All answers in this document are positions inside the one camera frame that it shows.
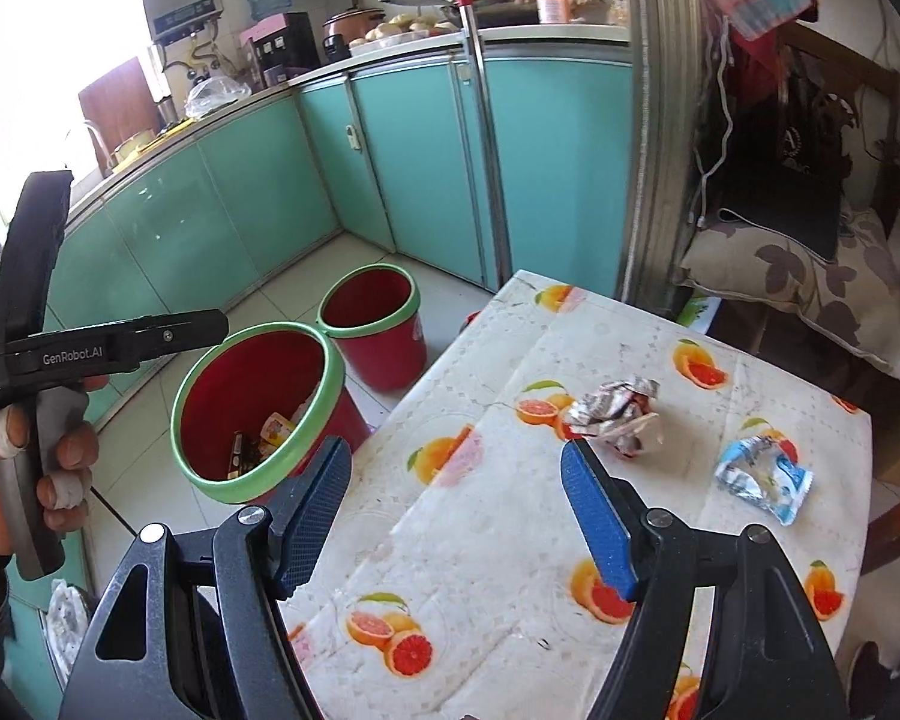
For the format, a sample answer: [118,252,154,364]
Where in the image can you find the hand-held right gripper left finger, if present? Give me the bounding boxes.
[58,435,352,720]

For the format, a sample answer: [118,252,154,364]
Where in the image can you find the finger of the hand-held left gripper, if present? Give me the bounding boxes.
[120,310,230,361]

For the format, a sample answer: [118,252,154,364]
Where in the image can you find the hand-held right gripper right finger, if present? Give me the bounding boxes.
[560,437,848,720]

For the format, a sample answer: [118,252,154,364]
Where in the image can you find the red bin with green rim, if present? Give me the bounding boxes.
[316,265,428,392]
[171,322,372,506]

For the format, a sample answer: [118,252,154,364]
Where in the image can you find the orange snack packet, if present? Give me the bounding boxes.
[259,411,298,452]

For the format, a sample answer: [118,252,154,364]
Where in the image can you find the dark drink carton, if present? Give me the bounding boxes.
[227,431,262,479]

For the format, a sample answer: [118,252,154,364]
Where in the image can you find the fruit print tablecloth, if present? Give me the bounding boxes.
[277,270,875,720]

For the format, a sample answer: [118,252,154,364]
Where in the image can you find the crumpled silver printed wrapper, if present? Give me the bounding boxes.
[562,379,662,460]

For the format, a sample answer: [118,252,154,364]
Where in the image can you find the blue white snack packet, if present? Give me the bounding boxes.
[712,436,815,526]

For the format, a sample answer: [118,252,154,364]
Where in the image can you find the brown wooden board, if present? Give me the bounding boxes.
[78,56,164,160]

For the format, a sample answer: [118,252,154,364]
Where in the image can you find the clear plastic bag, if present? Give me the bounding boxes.
[185,75,253,119]

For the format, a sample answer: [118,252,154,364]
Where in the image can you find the white plastic bag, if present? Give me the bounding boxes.
[43,577,92,685]

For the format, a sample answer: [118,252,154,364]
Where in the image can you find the pink and black appliance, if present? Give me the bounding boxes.
[238,12,321,88]

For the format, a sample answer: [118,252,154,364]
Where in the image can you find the floral cushion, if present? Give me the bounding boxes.
[679,206,900,383]

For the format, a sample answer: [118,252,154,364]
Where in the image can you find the rice cooker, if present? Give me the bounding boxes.
[322,7,388,62]

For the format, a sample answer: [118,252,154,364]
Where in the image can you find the teal kitchen cabinets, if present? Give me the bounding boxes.
[4,26,638,720]

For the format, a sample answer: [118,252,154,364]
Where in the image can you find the black bag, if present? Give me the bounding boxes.
[709,67,854,263]

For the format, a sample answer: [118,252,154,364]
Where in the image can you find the metal frying pan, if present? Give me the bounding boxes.
[379,0,542,29]

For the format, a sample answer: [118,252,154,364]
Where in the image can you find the metal mop handle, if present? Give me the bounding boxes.
[445,0,512,287]

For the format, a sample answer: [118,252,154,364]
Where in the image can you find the white cable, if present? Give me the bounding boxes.
[688,15,737,227]

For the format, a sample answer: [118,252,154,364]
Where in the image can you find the metal door frame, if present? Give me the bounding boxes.
[621,0,704,302]

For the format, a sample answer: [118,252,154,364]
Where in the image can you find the wooden chair frame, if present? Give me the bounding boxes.
[778,21,900,241]

